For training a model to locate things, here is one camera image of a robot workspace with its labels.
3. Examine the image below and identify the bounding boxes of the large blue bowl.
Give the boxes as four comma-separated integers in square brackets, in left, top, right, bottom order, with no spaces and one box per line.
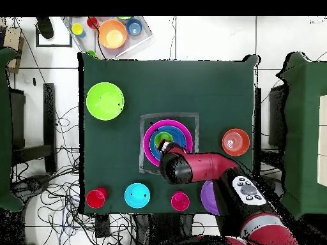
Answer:
[149,124,188,162]

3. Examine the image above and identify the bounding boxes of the large pink bowl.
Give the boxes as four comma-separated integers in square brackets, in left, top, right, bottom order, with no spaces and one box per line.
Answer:
[143,119,194,168]

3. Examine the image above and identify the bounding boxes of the medium blue ribbed bowl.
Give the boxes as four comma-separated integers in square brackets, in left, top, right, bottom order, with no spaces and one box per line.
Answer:
[152,128,184,157]

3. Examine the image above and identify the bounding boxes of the small cyan bowl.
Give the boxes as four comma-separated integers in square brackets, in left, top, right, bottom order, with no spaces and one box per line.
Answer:
[124,182,151,209]

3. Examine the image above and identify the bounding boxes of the pink cup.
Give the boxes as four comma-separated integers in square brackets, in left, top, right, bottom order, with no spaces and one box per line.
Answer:
[171,190,190,212]

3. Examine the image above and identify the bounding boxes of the purple bowl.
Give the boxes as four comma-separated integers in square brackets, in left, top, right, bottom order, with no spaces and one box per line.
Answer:
[200,180,221,216]

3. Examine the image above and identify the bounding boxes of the dark green table cloth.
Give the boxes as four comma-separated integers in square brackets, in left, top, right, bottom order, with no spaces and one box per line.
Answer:
[77,52,261,216]

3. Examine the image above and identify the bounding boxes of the large green bowl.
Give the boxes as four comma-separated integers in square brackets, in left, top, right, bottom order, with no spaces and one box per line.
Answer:
[86,82,125,121]

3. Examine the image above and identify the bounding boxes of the orange ribbed bowl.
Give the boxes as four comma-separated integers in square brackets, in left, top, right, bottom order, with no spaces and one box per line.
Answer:
[221,128,250,157]

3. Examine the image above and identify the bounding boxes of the red cup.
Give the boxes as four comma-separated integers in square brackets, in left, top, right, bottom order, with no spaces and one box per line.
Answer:
[86,186,109,209]
[86,17,100,30]

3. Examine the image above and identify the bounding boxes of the black power strip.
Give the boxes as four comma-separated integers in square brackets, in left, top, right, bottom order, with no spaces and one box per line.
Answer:
[95,214,111,238]

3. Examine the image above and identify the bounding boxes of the blue cup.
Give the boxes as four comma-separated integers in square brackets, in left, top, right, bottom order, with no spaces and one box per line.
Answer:
[126,18,143,36]

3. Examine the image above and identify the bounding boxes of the large orange bowl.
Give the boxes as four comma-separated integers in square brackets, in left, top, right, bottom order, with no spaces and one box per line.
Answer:
[98,19,128,50]

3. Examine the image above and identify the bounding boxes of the clear plastic tray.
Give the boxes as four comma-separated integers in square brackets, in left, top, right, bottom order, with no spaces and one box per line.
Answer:
[62,16,154,60]

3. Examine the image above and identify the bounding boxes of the black floor device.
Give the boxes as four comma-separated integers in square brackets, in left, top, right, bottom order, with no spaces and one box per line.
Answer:
[13,174,52,195]

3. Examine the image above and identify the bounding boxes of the yellow cup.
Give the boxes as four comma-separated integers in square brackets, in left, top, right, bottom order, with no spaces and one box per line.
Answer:
[72,23,87,39]

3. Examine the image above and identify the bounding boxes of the green covered side table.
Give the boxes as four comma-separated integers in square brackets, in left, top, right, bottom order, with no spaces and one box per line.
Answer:
[0,47,25,212]
[277,52,327,221]

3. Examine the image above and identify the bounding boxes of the beige box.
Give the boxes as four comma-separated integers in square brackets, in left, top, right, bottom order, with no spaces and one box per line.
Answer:
[316,94,327,187]

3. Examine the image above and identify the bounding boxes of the person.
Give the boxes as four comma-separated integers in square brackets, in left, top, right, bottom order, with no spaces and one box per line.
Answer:
[34,17,54,40]

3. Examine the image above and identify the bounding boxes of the brown cardboard box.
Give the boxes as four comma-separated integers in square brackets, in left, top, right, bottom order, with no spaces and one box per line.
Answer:
[3,25,25,75]

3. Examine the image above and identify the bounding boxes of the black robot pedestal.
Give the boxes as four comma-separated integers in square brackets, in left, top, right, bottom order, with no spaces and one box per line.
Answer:
[133,213,195,245]

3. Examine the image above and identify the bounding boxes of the tangle of floor cables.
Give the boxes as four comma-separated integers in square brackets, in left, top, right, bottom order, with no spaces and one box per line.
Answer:
[11,105,205,245]

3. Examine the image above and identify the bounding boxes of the black cable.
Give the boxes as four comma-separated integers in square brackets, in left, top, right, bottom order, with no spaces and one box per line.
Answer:
[87,16,107,60]

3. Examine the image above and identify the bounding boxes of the black table leg frame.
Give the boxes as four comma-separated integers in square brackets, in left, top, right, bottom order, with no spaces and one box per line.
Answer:
[10,82,57,174]
[255,84,288,179]

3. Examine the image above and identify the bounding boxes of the black floor tape frame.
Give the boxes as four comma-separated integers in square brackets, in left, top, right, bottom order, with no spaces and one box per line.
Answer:
[35,24,73,48]

